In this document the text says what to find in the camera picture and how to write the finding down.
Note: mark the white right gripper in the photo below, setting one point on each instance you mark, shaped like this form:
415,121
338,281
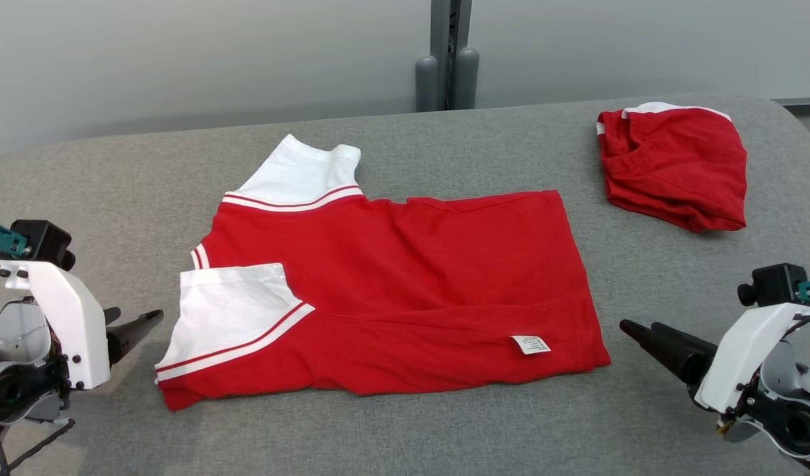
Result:
742,357

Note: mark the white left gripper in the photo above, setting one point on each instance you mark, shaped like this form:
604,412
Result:
74,330

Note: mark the red shorts white trim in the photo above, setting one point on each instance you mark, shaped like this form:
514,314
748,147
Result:
682,172

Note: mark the red T-shirt white sleeves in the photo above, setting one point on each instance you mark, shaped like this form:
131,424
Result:
411,284

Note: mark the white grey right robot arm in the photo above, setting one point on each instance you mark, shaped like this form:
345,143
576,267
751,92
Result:
798,416

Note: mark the dark grey baseboard strip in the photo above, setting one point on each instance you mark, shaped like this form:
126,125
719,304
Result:
801,102

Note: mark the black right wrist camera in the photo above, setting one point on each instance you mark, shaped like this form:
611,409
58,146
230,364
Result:
775,284

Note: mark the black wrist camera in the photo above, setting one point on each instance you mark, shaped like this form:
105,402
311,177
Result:
775,284
41,241

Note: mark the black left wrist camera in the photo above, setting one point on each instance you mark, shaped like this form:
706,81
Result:
41,241

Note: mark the grey post with cylinder feet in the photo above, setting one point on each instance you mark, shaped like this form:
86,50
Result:
447,66

